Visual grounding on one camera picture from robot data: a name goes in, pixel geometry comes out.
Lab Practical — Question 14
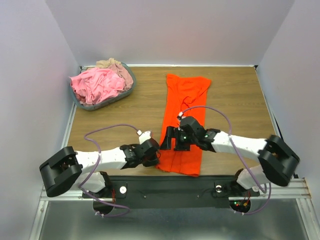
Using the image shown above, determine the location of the orange t shirt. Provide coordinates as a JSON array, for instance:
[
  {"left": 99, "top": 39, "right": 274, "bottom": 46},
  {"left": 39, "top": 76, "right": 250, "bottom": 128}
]
[{"left": 156, "top": 73, "right": 211, "bottom": 177}]

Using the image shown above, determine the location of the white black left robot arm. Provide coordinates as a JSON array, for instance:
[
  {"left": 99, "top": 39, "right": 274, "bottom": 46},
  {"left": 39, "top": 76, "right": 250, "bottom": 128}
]
[{"left": 39, "top": 138, "right": 160, "bottom": 198}]

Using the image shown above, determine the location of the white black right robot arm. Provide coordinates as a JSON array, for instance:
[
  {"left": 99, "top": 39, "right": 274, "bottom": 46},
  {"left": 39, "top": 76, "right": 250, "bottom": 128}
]
[{"left": 157, "top": 115, "right": 300, "bottom": 195}]

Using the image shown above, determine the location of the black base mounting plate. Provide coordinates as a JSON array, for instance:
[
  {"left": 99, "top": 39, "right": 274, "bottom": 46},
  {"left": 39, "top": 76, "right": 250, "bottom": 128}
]
[{"left": 82, "top": 175, "right": 261, "bottom": 210}]

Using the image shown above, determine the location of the grey laundry basket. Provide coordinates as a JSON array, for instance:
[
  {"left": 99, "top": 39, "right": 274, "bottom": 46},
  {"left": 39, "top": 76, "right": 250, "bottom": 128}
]
[{"left": 68, "top": 62, "right": 137, "bottom": 111}]

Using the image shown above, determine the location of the pink t shirt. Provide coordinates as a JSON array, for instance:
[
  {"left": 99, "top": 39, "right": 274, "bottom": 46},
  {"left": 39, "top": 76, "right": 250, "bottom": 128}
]
[{"left": 70, "top": 67, "right": 126, "bottom": 106}]

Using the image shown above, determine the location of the beige t shirt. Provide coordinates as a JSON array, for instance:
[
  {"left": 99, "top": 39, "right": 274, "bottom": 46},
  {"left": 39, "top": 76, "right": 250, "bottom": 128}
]
[{"left": 95, "top": 58, "right": 134, "bottom": 92}]

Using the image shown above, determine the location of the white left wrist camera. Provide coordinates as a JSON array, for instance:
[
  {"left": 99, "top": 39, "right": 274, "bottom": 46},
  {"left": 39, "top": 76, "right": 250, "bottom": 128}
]
[{"left": 136, "top": 130, "right": 153, "bottom": 144}]

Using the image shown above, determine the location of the aluminium frame rail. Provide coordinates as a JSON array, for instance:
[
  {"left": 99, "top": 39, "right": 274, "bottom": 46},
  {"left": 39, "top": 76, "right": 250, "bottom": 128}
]
[{"left": 39, "top": 190, "right": 84, "bottom": 201}]

